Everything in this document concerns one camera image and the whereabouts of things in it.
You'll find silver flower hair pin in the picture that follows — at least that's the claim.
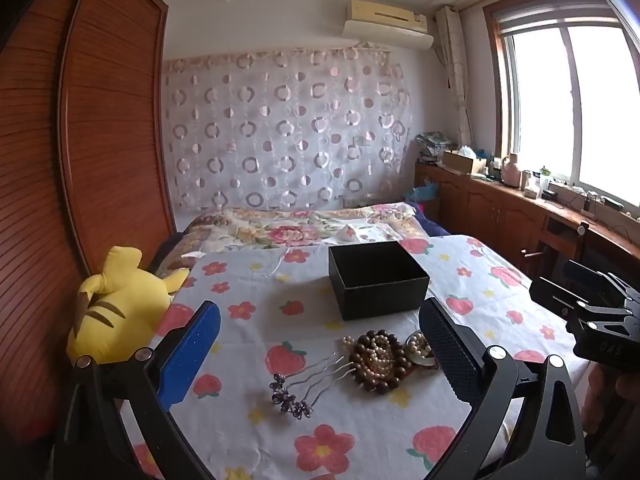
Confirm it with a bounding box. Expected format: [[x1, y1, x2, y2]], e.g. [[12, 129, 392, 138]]
[[269, 352, 357, 420]]

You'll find beige wall air conditioner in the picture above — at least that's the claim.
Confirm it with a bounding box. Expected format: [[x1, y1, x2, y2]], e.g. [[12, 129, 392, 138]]
[[343, 0, 434, 51]]

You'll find right hand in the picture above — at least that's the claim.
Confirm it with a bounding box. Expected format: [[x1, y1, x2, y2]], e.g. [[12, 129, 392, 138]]
[[582, 364, 640, 434]]

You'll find floral quilt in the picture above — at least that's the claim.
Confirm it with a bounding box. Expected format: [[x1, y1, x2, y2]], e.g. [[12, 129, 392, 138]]
[[152, 203, 428, 278]]

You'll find yellow plush toy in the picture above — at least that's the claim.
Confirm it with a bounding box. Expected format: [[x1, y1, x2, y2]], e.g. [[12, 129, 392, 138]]
[[66, 246, 190, 364]]

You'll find wooden sideboard cabinet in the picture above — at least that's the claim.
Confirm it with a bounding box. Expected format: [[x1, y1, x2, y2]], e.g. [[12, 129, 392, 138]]
[[414, 164, 639, 287]]

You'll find cardboard tissue box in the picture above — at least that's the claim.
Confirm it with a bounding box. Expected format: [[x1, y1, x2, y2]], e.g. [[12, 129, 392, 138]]
[[442, 146, 486, 174]]

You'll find pink circle patterned curtain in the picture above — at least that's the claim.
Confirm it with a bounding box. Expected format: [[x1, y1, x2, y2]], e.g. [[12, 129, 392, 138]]
[[162, 47, 412, 212]]

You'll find wooden wardrobe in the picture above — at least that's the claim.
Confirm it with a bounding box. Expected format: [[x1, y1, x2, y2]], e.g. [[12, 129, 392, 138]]
[[1, 0, 175, 455]]

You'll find dark wooden bead bracelet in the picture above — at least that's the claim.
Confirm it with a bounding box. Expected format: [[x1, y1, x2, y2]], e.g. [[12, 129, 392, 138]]
[[348, 328, 414, 395]]

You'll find pink kettle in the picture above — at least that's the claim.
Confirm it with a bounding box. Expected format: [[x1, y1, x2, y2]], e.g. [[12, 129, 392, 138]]
[[501, 153, 522, 188]]

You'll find black square jewelry box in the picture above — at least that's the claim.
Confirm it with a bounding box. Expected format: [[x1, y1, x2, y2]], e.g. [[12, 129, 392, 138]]
[[328, 242, 431, 321]]

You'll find blue plastic bag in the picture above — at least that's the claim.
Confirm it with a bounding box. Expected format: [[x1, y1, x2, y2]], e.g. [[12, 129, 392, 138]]
[[404, 180, 439, 203]]

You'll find strawberry flower print sheet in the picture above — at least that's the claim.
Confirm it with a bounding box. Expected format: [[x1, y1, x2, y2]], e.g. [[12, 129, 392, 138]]
[[119, 233, 591, 480]]

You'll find beige side curtain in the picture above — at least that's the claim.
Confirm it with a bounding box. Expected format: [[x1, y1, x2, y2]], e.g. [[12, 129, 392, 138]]
[[435, 6, 473, 148]]

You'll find green jade bangle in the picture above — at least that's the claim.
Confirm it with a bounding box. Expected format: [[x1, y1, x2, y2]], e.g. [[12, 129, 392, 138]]
[[405, 330, 439, 370]]

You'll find window with white frame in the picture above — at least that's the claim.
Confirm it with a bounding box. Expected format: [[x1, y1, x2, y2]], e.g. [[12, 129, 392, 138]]
[[483, 0, 639, 216]]

